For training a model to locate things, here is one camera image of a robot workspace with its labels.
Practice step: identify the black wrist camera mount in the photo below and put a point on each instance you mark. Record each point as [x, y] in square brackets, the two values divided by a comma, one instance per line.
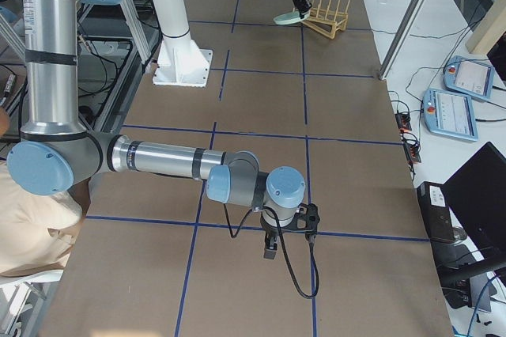
[305, 220]

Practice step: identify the person in beige clothes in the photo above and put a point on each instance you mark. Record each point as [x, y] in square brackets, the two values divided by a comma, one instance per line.
[38, 232]

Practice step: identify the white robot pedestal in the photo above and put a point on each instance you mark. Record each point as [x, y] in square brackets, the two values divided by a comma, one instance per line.
[180, 61]

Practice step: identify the near blue teach pendant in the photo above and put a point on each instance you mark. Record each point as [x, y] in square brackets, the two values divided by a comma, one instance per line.
[450, 114]

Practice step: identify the wooden dish rack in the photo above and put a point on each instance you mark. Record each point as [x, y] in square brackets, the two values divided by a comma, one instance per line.
[328, 18]

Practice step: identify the black laptop computer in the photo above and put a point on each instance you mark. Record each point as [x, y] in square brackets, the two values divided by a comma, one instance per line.
[475, 194]

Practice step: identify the aluminium frame post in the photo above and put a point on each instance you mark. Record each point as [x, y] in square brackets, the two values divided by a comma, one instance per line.
[401, 35]

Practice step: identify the blue teach pendant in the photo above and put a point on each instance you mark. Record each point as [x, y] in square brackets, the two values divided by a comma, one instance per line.
[450, 114]
[469, 76]

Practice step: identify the far blue teach pendant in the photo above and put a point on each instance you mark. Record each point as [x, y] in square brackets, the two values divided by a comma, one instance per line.
[469, 76]

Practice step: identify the light green ceramic plate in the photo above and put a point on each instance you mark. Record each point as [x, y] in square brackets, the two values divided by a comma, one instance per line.
[290, 18]

